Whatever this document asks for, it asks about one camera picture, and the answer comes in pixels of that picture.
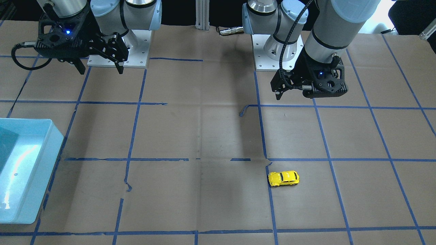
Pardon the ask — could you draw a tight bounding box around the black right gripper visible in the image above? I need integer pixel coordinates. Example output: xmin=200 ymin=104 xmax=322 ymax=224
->
xmin=35 ymin=9 xmax=129 ymax=75

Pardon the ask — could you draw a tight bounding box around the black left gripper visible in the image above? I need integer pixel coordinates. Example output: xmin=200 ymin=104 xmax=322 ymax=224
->
xmin=271 ymin=53 xmax=348 ymax=100

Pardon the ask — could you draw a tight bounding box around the yellow beetle toy car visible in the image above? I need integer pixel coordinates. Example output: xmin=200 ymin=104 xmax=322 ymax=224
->
xmin=267 ymin=170 xmax=300 ymax=187

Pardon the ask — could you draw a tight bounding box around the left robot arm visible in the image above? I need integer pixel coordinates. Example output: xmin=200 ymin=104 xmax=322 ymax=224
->
xmin=242 ymin=0 xmax=379 ymax=100

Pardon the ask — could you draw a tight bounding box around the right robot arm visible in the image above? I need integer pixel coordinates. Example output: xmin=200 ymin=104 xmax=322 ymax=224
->
xmin=34 ymin=0 xmax=162 ymax=74

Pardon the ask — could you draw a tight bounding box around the light blue plastic bin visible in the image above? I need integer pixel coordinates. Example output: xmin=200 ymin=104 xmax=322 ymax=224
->
xmin=0 ymin=118 xmax=64 ymax=224

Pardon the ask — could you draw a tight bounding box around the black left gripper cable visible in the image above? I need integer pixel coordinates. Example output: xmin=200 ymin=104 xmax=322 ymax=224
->
xmin=279 ymin=0 xmax=315 ymax=89

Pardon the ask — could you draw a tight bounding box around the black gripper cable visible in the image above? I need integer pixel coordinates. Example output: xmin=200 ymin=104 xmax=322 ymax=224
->
xmin=279 ymin=0 xmax=315 ymax=89
xmin=11 ymin=42 xmax=51 ymax=71

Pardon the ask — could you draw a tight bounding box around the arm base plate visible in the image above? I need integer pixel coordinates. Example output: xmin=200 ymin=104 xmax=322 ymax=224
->
xmin=87 ymin=30 xmax=152 ymax=68
xmin=252 ymin=34 xmax=303 ymax=72

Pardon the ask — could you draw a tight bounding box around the silver cable connector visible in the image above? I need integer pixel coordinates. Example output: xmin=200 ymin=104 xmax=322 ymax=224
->
xmin=216 ymin=26 xmax=244 ymax=37

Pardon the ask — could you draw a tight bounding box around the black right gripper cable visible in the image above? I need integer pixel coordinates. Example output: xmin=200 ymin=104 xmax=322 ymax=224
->
xmin=11 ymin=42 xmax=51 ymax=71

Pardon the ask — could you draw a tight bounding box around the aluminium frame post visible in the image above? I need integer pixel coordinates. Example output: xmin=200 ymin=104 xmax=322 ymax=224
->
xmin=195 ymin=0 xmax=210 ymax=32

